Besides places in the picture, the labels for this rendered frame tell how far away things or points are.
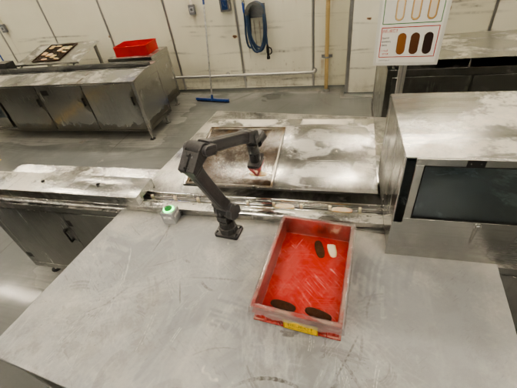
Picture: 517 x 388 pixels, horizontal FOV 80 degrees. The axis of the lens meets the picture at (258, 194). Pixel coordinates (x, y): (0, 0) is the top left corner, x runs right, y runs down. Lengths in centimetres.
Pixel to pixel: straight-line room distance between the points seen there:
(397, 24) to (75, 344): 207
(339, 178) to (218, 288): 82
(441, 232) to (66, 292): 157
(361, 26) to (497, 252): 365
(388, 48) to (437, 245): 111
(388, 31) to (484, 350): 151
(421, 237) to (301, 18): 403
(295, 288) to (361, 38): 387
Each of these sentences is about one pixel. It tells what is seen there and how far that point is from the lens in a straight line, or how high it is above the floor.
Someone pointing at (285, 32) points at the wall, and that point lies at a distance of 502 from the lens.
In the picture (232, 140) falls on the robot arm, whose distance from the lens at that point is 132.
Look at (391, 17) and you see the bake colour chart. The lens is 195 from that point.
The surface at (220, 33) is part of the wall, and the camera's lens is 526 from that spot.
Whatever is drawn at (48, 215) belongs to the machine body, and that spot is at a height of 72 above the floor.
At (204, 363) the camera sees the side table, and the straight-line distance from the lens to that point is 120.
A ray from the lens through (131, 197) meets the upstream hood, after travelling 178.
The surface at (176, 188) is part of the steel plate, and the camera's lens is 189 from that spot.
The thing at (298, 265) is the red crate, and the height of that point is 82.
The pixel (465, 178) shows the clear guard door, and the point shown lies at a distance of 120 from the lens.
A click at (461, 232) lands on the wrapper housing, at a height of 98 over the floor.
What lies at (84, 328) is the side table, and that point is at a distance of 147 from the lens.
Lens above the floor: 189
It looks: 39 degrees down
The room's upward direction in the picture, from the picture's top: 9 degrees counter-clockwise
